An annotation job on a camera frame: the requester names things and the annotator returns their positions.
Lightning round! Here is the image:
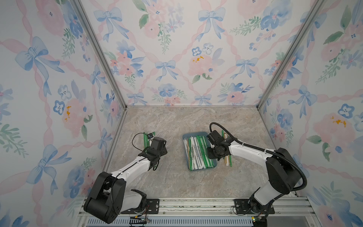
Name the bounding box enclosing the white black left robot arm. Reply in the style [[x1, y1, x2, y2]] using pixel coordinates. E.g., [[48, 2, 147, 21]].
[[83, 137, 167, 224]]

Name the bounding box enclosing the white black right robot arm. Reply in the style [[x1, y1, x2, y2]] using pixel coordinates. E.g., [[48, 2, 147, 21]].
[[207, 136, 307, 211]]

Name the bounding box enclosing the blue plastic storage tray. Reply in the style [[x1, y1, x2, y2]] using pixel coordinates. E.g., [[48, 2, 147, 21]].
[[182, 131, 217, 172]]

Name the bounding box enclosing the green straw right pile edge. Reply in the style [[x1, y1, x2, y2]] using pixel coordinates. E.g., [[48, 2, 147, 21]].
[[228, 156, 232, 167]]

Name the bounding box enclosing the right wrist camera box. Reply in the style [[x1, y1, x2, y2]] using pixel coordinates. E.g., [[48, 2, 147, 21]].
[[207, 130, 224, 147]]

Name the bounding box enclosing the black corrugated cable conduit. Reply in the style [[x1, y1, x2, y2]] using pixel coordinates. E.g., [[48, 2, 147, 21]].
[[209, 122, 308, 191]]

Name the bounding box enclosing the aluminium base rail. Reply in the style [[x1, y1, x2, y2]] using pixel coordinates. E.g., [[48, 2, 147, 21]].
[[72, 195, 322, 227]]

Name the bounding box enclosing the aluminium frame post left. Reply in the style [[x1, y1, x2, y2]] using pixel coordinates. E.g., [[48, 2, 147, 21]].
[[70, 0, 127, 111]]

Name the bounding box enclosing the aluminium frame post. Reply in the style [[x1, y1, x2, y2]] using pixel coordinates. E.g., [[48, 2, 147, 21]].
[[70, 0, 127, 111], [256, 0, 325, 110]]

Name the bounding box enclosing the aluminium frame post right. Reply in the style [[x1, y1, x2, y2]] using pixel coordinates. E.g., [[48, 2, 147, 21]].
[[256, 0, 325, 110]]

